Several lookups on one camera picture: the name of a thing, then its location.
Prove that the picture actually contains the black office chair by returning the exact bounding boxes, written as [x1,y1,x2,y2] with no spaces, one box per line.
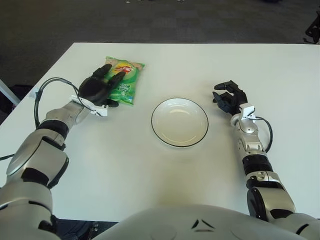
[303,18,320,46]

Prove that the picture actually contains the grey robot torso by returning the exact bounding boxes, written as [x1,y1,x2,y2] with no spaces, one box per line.
[93,203,296,240]

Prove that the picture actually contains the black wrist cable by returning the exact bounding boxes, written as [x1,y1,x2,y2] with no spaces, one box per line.
[254,116,274,153]
[0,77,106,161]

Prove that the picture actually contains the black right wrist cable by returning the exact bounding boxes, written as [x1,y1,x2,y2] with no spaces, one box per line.
[254,116,274,153]

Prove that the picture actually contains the white furniture panel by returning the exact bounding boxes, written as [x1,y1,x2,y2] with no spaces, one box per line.
[0,79,21,106]

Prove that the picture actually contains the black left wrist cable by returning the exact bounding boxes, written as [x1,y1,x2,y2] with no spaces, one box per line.
[0,77,106,161]

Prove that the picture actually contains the white plate black rim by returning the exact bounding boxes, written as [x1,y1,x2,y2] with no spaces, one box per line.
[150,97,209,150]

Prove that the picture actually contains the green potato chips bag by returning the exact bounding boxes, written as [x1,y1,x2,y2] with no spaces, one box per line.
[104,55,146,106]

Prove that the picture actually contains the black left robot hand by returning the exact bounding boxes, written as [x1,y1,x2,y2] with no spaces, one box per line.
[78,63,127,108]

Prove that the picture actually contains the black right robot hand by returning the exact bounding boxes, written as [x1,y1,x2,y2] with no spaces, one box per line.
[211,79,249,116]

